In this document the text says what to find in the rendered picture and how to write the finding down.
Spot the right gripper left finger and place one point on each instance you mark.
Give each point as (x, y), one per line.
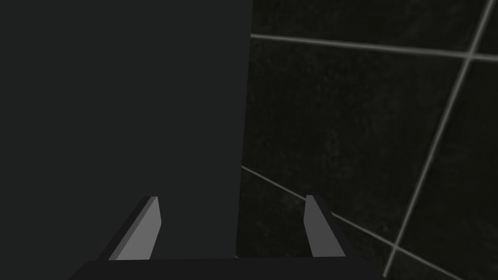
(138, 237)

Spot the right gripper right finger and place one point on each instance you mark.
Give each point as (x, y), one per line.
(323, 237)

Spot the dark grey flat panel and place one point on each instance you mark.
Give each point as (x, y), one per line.
(116, 97)

